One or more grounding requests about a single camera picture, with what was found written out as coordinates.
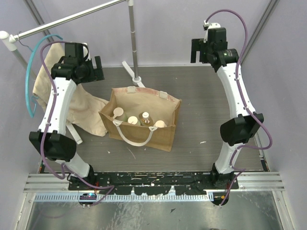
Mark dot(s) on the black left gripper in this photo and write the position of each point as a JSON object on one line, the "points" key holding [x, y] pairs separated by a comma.
{"points": [[97, 69]]}

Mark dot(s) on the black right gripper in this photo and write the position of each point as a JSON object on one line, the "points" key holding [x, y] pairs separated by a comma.
{"points": [[196, 45]]}

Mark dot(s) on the burlap canvas tote bag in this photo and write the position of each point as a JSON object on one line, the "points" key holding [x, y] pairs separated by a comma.
{"points": [[135, 100]]}

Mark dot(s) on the green bottle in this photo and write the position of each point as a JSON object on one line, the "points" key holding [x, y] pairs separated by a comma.
{"points": [[133, 120]]}

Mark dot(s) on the clear amber liquid bottle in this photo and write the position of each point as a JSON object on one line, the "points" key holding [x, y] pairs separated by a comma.
{"points": [[145, 119]]}

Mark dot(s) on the cream bottle wooden cap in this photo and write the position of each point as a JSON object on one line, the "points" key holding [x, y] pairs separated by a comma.
{"points": [[160, 124]]}

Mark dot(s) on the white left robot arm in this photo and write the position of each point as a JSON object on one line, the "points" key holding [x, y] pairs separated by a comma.
{"points": [[50, 140]]}

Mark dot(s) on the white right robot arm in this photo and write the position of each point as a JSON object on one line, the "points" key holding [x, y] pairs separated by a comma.
{"points": [[244, 120]]}

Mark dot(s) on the beige cloth garment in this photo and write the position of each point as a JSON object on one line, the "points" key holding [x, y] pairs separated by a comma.
{"points": [[83, 110]]}

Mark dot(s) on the teal clothes hanger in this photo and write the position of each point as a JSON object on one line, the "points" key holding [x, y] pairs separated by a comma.
{"points": [[27, 75]]}

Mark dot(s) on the white clothes rack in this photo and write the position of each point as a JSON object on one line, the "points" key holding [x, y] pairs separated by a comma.
{"points": [[9, 39]]}

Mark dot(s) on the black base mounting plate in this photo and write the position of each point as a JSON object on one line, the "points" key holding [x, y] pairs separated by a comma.
{"points": [[156, 183]]}

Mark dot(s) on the aluminium frame post left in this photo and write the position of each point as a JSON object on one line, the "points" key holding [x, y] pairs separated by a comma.
{"points": [[37, 17]]}

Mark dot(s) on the aluminium frame post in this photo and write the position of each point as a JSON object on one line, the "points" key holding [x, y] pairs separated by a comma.
{"points": [[260, 13], [37, 17]]}

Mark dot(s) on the aluminium frame post right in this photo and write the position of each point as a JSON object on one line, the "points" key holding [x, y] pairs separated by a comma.
{"points": [[260, 13]]}

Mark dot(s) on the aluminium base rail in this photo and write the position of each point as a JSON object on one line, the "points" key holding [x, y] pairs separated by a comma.
{"points": [[246, 181]]}

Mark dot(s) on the white cable duct strip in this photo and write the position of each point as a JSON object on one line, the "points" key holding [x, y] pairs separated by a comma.
{"points": [[80, 197]]}

